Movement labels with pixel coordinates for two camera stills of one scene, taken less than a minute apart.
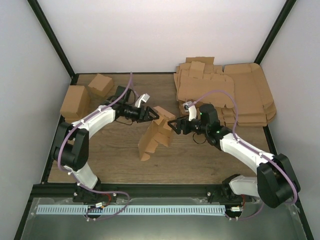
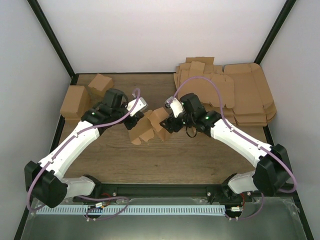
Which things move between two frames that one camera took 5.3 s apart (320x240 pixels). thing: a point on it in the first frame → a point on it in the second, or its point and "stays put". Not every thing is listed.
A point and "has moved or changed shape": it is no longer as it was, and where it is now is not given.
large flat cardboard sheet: [254, 105] stays put
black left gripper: [144, 118] → [138, 116]
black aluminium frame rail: [68, 191] stays put
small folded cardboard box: [101, 85] stays put
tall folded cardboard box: [76, 103] stays put
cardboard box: [159, 130] has moved or changed shape
